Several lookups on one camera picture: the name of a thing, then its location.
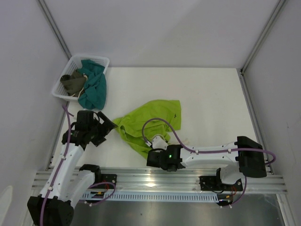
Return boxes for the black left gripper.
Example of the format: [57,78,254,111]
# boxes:
[88,112,117,147]

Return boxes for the lime green shorts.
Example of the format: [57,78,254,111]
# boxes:
[113,100,182,159]

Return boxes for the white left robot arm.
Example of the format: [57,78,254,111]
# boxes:
[27,110,117,226]

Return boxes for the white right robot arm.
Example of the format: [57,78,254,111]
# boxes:
[146,136,267,190]

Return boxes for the teal shorts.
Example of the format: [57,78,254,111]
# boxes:
[78,59,107,110]

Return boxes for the olive brown shorts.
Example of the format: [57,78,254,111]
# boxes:
[60,69,87,97]

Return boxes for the white plastic basket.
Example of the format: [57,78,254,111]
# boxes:
[52,54,110,102]

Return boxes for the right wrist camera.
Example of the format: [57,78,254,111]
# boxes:
[151,135,169,150]

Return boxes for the aluminium mounting rail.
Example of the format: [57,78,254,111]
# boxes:
[32,167,289,194]

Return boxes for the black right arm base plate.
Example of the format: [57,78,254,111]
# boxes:
[199,176,243,194]

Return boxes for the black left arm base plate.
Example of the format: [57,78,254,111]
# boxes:
[95,174,117,190]

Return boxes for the slotted grey cable duct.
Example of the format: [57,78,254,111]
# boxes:
[81,190,218,202]

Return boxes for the left aluminium corner post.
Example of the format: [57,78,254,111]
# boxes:
[36,0,72,59]

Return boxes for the aluminium corner post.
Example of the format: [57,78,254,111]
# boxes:
[36,0,72,59]
[240,0,288,75]

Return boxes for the right aluminium corner post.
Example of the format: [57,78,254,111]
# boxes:
[240,0,288,75]

